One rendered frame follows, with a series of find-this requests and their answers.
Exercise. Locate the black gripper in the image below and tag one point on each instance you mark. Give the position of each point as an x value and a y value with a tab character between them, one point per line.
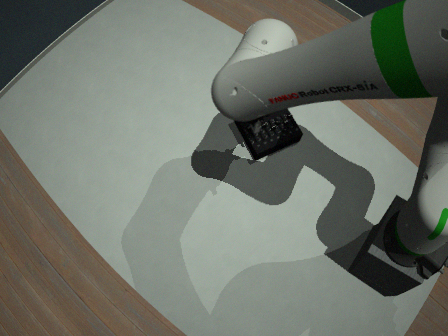
256	123

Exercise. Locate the black lighting desk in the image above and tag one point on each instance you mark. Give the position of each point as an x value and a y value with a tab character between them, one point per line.
274	134

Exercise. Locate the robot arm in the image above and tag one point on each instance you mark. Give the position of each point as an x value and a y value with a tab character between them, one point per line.
398	52

